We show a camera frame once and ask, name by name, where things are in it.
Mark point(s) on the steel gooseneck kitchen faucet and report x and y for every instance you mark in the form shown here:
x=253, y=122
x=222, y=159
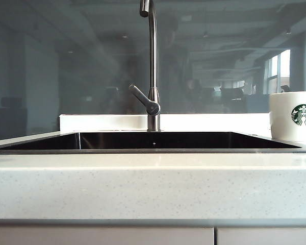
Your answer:
x=153, y=51

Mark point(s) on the light grey cabinet door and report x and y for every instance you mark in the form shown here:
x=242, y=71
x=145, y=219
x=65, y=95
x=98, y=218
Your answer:
x=91, y=236
x=265, y=236

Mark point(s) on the black steel sink basin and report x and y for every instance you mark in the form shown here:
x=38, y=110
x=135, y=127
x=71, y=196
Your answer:
x=168, y=140

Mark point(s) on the white Starbucks ceramic mug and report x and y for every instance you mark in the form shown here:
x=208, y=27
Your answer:
x=280, y=117

